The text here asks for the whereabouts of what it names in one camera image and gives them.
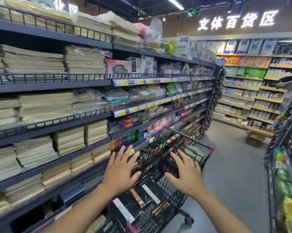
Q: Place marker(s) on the person's right hand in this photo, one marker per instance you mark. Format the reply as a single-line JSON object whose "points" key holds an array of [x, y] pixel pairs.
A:
{"points": [[189, 177]]}

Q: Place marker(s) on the person's left hand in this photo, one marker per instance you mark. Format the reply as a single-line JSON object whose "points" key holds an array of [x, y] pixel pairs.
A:
{"points": [[119, 172]]}

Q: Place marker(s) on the black notebook orange band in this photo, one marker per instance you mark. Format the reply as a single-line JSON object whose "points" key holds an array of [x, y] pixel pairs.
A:
{"points": [[160, 208], [137, 197]]}

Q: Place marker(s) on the black notebook white band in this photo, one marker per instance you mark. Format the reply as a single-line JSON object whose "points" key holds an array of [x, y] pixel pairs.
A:
{"points": [[122, 209]]}

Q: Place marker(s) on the grey metal store shelving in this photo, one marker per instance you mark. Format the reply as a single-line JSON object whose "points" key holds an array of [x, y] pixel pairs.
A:
{"points": [[51, 86]]}

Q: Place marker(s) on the person's left forearm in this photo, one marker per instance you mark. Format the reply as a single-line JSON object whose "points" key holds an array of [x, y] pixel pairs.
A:
{"points": [[87, 211]]}

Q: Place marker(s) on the person's right forearm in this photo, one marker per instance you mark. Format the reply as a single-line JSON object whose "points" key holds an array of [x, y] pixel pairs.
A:
{"points": [[221, 213]]}

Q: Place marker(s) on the cardboard box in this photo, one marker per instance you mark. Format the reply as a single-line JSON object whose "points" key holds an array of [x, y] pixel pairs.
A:
{"points": [[255, 139]]}

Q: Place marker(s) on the hanging strip of dark packets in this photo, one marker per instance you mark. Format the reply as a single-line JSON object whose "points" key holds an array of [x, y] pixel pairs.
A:
{"points": [[217, 94]]}

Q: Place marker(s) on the row of yellow price labels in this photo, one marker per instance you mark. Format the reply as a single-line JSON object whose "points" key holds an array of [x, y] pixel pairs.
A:
{"points": [[124, 82]]}

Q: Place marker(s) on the assorted stationery goods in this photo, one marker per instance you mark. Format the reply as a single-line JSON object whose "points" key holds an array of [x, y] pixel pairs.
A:
{"points": [[141, 65]]}

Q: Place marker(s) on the rows of packaged paper goods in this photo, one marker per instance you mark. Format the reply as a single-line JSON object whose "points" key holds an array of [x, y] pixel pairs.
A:
{"points": [[255, 72]]}

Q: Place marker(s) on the stacks of beige exercise books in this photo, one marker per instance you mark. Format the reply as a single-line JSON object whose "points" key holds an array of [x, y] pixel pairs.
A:
{"points": [[34, 60]]}

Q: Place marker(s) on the clear plastic wrapped pink goods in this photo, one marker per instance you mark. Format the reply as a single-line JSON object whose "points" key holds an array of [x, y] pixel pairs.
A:
{"points": [[155, 29]]}

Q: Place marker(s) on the green exit sign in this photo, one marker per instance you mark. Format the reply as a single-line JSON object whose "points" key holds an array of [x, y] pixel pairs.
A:
{"points": [[194, 12]]}

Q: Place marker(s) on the ceiling strip light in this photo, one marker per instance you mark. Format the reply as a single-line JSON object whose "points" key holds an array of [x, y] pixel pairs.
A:
{"points": [[175, 2]]}

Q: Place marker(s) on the illuminated white wall sign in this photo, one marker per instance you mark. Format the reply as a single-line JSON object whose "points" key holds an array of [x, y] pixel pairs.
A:
{"points": [[232, 21]]}

